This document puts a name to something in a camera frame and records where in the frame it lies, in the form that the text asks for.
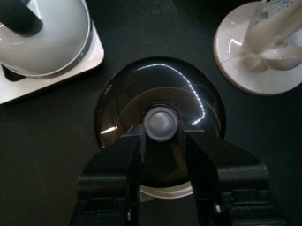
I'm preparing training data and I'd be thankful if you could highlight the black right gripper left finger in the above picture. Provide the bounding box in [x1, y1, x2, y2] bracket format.
[68, 123, 147, 226]

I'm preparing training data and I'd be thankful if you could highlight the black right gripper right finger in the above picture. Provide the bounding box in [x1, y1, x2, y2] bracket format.
[177, 119, 293, 226]

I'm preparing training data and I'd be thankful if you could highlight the dark pot lid grey knob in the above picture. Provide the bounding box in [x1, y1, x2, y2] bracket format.
[94, 56, 227, 200]

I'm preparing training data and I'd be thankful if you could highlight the white round utensil stand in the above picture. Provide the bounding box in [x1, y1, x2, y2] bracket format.
[213, 0, 302, 96]

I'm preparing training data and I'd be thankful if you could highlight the white square kettle base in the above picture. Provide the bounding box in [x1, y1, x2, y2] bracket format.
[0, 20, 106, 105]

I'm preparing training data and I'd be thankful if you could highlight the white toy ladle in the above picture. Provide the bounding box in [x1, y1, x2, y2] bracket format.
[258, 0, 302, 72]

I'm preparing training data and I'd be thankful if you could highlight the white toy slotted spatula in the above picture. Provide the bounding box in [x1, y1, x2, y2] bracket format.
[242, 0, 302, 55]

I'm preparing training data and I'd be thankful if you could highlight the white toy kettle black handle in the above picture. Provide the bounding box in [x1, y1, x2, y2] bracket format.
[0, 0, 95, 78]

